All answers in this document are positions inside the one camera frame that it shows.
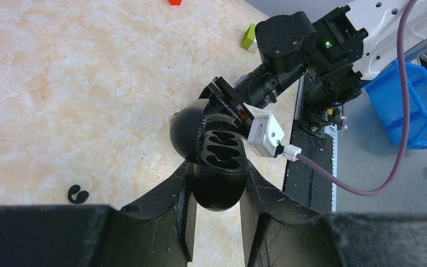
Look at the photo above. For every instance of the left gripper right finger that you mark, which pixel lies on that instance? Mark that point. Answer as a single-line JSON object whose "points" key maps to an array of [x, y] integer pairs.
{"points": [[278, 231]]}

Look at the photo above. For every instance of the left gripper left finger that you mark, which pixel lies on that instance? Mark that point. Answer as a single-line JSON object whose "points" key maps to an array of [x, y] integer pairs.
{"points": [[156, 229]]}

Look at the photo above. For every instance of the red block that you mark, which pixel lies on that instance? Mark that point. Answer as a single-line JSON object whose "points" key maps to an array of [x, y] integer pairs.
{"points": [[175, 2]]}

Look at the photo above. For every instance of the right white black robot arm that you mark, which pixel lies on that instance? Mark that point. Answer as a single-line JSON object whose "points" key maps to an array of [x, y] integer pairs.
{"points": [[341, 52]]}

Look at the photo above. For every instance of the black earbud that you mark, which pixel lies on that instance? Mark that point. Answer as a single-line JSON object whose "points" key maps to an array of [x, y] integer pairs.
{"points": [[77, 196]]}

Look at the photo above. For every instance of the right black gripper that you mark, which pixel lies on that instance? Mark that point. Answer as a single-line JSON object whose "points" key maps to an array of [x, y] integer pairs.
{"points": [[224, 100]]}

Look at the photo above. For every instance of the black earbud charging case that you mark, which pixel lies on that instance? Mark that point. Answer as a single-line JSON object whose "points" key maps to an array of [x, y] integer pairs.
{"points": [[220, 169]]}

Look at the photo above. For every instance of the white perforated cable duct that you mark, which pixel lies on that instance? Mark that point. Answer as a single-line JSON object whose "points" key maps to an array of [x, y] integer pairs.
{"points": [[332, 131]]}

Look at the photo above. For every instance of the green white toy brick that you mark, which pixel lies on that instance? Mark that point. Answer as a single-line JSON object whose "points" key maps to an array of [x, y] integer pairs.
{"points": [[249, 42]]}

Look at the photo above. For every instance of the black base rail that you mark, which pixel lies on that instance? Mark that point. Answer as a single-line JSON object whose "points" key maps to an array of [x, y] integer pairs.
{"points": [[302, 183]]}

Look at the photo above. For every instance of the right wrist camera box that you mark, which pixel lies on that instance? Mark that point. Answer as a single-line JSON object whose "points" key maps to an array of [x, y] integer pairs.
{"points": [[265, 132]]}

